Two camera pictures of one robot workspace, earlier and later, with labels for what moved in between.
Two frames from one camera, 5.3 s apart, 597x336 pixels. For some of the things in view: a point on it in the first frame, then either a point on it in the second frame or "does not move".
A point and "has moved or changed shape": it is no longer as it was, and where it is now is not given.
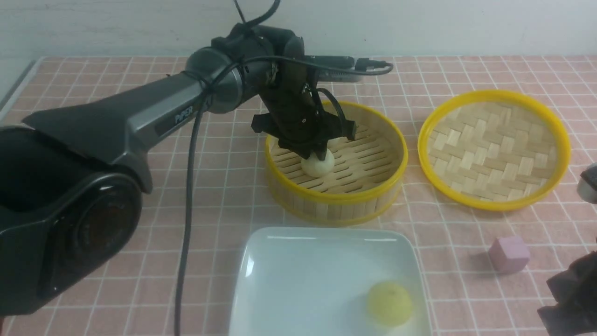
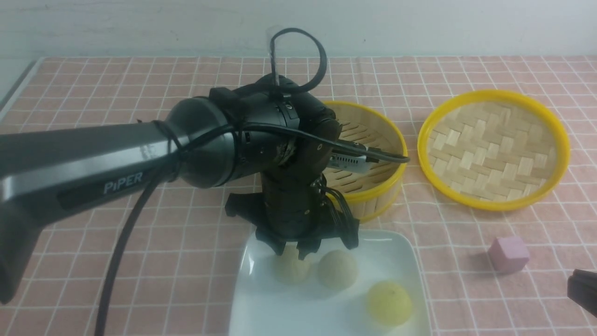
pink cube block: (509, 254) does not move
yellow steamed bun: (390, 304) does not move
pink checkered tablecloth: (227, 194) does not move
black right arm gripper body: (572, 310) to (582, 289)
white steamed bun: (314, 167) has moved or changed shape
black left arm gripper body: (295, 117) to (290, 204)
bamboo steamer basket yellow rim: (364, 186) does not move
